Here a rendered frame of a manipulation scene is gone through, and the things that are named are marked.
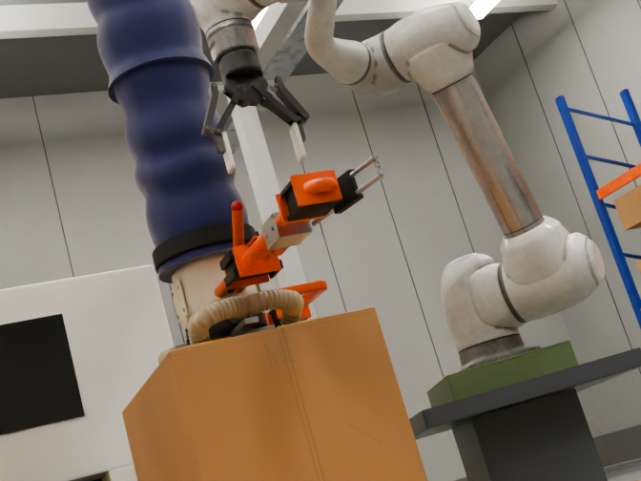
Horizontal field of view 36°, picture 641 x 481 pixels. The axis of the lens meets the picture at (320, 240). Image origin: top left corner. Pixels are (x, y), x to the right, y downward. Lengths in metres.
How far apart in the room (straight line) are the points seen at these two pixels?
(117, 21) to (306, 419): 0.98
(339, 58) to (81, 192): 10.12
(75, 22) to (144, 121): 8.65
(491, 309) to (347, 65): 0.65
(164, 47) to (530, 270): 0.95
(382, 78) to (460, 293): 0.54
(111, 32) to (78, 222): 9.84
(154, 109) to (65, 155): 10.22
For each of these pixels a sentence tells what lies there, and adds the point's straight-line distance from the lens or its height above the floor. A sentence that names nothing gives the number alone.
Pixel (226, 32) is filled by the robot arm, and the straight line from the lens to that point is 1.81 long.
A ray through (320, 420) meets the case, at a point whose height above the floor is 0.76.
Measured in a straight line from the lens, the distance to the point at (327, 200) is 1.50.
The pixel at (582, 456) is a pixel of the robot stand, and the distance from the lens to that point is 2.30.
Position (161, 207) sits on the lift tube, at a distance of 2.07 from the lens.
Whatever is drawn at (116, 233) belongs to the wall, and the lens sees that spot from 12.05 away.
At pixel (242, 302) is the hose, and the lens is 1.90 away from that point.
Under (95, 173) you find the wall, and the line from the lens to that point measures 12.30.
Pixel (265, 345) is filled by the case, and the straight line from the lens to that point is 1.75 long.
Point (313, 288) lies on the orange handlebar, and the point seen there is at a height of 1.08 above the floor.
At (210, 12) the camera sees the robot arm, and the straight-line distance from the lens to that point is 1.83.
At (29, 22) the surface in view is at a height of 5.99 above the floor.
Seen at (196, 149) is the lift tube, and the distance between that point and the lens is 2.08.
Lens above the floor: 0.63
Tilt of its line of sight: 14 degrees up
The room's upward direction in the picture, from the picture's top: 17 degrees counter-clockwise
